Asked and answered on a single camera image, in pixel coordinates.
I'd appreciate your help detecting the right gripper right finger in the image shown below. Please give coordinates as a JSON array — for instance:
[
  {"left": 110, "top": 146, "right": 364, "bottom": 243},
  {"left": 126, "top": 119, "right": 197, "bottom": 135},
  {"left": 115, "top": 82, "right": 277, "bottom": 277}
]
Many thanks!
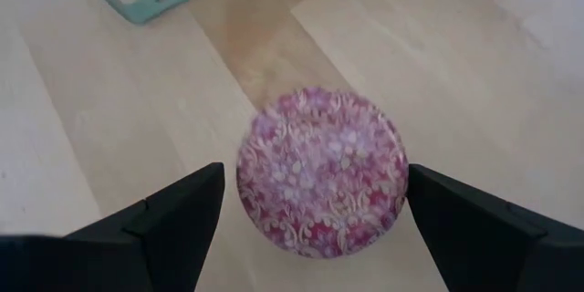
[{"left": 405, "top": 163, "right": 584, "bottom": 292}]

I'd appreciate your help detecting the pink patterned candle tin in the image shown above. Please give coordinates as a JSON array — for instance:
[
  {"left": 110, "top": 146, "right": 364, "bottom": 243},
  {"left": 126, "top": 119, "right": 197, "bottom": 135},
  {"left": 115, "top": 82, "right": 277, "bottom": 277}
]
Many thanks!
[{"left": 235, "top": 86, "right": 410, "bottom": 259}]

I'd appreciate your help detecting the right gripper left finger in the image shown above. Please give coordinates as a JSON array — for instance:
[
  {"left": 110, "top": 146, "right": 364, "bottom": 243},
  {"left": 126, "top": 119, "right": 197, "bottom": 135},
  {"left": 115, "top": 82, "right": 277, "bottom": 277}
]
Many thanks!
[{"left": 63, "top": 162, "right": 225, "bottom": 292}]

